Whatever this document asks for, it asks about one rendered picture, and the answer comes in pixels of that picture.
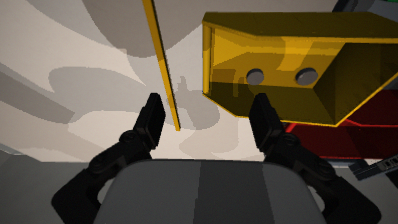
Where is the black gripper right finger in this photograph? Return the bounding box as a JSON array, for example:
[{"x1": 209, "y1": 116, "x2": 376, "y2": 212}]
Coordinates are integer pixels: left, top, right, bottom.
[{"x1": 249, "y1": 93, "x2": 382, "y2": 224}]

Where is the grey disc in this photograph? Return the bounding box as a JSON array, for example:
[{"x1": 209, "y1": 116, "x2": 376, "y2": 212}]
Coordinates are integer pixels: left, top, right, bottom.
[
  {"x1": 295, "y1": 67, "x2": 318, "y2": 86},
  {"x1": 247, "y1": 68, "x2": 264, "y2": 85}
]

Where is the black metal shelf rack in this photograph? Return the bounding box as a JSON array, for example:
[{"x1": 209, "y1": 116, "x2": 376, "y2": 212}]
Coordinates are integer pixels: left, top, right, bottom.
[{"x1": 323, "y1": 0, "x2": 398, "y2": 182}]

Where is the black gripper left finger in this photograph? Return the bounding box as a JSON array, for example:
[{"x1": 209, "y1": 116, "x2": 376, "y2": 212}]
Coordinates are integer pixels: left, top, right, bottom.
[{"x1": 51, "y1": 93, "x2": 166, "y2": 224}]

